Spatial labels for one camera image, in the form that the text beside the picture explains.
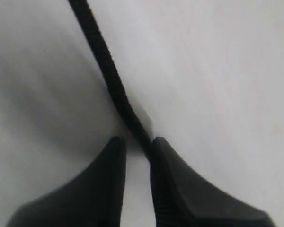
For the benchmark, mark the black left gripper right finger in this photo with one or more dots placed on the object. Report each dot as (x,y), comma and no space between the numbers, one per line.
(182,198)

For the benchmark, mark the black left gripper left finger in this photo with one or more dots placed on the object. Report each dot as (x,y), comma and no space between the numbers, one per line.
(92,199)

